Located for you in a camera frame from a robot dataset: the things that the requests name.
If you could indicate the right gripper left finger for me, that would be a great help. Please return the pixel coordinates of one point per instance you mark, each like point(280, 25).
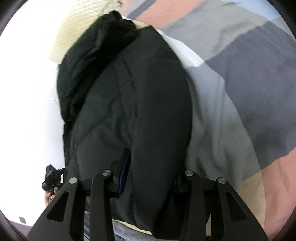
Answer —
point(63, 219)

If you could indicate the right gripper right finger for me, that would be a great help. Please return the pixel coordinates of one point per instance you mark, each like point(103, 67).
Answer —
point(217, 212)

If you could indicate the black puffer jacket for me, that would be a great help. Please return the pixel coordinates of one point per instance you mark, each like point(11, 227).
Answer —
point(121, 87)

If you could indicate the person's left hand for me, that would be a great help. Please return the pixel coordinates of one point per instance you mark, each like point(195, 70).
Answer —
point(49, 196)

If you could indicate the patchwork checkered quilt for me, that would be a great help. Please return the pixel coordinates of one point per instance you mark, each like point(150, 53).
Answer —
point(240, 57)

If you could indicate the cream quilted headboard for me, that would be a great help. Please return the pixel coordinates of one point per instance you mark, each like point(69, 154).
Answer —
point(81, 16)

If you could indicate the wall power socket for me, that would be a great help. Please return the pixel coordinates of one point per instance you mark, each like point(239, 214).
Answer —
point(22, 220)

